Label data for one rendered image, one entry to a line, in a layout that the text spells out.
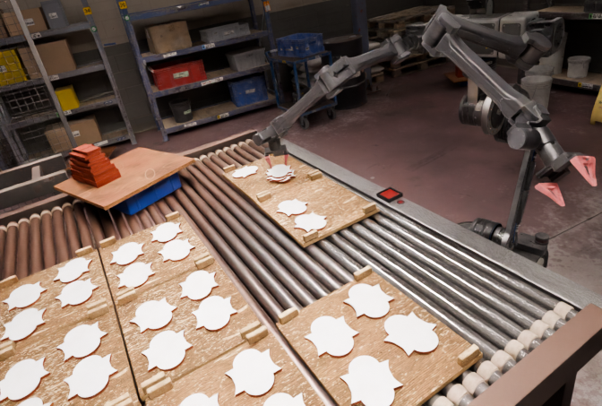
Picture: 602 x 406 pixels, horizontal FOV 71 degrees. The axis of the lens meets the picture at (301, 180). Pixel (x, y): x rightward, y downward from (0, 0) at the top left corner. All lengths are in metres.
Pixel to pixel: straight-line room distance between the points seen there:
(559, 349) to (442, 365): 0.26
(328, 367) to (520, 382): 0.42
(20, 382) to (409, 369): 1.02
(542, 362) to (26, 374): 1.31
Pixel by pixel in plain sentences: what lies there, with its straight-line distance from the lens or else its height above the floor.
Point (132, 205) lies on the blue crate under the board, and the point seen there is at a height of 0.97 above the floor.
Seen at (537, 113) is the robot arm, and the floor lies 1.36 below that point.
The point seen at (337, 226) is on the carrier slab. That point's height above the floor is 0.94.
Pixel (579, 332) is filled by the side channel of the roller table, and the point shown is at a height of 0.95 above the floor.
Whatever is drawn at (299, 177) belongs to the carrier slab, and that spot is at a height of 0.94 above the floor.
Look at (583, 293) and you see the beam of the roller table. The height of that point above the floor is 0.91.
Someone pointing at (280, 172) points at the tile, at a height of 0.97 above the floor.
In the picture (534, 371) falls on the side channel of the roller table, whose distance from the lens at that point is 1.14.
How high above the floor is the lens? 1.81
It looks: 27 degrees down
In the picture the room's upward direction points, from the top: 10 degrees counter-clockwise
